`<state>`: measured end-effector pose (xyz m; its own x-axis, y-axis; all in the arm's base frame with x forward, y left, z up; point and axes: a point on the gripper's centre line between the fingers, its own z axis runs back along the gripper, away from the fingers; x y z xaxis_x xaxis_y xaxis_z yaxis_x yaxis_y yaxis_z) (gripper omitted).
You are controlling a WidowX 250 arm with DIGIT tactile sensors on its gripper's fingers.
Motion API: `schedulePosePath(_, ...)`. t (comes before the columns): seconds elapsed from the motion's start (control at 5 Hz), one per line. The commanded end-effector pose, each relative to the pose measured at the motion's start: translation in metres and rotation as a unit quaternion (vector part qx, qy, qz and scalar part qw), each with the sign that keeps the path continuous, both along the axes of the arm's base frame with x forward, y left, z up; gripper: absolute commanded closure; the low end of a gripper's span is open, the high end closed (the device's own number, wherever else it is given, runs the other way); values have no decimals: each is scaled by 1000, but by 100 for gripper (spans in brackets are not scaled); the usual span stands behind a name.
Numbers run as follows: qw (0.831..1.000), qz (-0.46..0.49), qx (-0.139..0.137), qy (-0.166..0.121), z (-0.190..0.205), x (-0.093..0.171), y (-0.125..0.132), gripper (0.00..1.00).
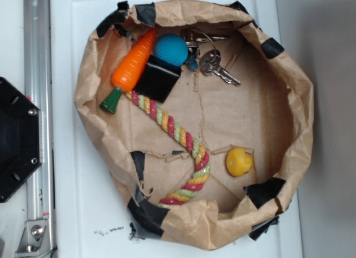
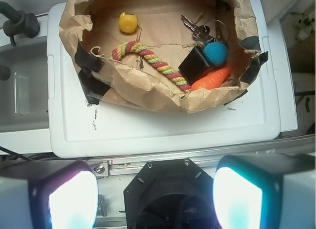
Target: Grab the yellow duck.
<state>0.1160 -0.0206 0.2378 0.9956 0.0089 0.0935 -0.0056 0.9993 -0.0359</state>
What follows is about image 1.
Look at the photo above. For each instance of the orange plastic toy carrot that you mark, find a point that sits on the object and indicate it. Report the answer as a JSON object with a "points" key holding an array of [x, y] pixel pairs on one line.
{"points": [[129, 71]]}

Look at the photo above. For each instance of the aluminium extrusion rail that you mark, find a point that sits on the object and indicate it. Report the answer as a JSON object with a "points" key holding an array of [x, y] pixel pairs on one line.
{"points": [[38, 87]]}

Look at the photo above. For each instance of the metal corner bracket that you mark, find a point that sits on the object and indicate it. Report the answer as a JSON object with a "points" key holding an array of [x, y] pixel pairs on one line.
{"points": [[35, 240]]}

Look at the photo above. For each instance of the black rectangular block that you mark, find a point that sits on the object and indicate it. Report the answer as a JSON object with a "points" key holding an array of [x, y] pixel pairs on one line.
{"points": [[158, 79]]}

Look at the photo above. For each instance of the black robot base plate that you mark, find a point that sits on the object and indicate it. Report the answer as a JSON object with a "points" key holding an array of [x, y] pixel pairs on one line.
{"points": [[20, 139]]}

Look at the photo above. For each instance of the brown paper bag bin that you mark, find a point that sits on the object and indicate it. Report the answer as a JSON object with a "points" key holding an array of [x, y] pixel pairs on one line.
{"points": [[168, 160]]}

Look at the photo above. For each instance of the blue textured ball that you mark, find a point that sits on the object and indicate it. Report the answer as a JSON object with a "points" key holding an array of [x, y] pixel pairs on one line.
{"points": [[172, 49]]}

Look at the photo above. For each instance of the yellow rubber duck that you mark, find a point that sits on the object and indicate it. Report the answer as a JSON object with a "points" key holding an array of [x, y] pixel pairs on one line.
{"points": [[238, 162]]}

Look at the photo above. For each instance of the silver key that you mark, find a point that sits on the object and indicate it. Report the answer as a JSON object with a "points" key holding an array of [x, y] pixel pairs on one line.
{"points": [[209, 64]]}

